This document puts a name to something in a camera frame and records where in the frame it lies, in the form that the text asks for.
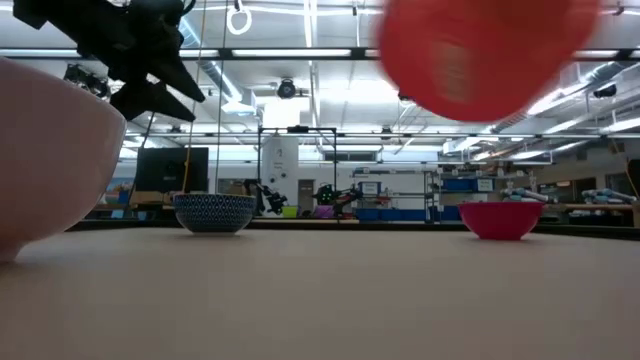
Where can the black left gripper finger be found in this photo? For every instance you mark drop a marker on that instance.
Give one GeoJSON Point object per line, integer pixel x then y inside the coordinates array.
{"type": "Point", "coordinates": [182, 80]}
{"type": "Point", "coordinates": [150, 102]}

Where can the red plastic bowl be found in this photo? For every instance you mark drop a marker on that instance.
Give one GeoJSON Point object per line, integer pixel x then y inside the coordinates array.
{"type": "Point", "coordinates": [482, 55]}

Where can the black background robot arm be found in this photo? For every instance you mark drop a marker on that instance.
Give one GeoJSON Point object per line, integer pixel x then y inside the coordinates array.
{"type": "Point", "coordinates": [270, 197]}

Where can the metal storage shelf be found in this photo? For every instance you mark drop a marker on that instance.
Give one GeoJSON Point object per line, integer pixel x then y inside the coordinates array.
{"type": "Point", "coordinates": [452, 187]}

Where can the black computer monitor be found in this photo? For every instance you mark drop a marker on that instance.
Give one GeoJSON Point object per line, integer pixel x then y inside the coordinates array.
{"type": "Point", "coordinates": [172, 170]}

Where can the large pink bowl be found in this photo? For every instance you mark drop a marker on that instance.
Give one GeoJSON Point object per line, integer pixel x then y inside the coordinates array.
{"type": "Point", "coordinates": [50, 155]}

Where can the blue patterned ceramic bowl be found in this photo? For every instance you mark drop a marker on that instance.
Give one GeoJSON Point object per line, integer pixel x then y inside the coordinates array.
{"type": "Point", "coordinates": [214, 212]}

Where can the white pillar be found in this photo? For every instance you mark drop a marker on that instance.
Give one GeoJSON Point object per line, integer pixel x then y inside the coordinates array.
{"type": "Point", "coordinates": [280, 170]}

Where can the blue storage bin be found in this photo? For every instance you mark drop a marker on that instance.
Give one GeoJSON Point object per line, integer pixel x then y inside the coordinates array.
{"type": "Point", "coordinates": [395, 214]}

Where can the small red bowl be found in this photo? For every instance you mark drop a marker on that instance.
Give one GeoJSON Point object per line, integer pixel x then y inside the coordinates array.
{"type": "Point", "coordinates": [500, 220]}

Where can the black ceiling camera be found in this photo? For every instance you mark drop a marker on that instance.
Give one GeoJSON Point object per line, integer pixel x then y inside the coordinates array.
{"type": "Point", "coordinates": [286, 89]}

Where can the black metal frame rig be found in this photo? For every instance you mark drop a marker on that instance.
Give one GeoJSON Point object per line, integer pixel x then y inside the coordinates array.
{"type": "Point", "coordinates": [297, 131]}

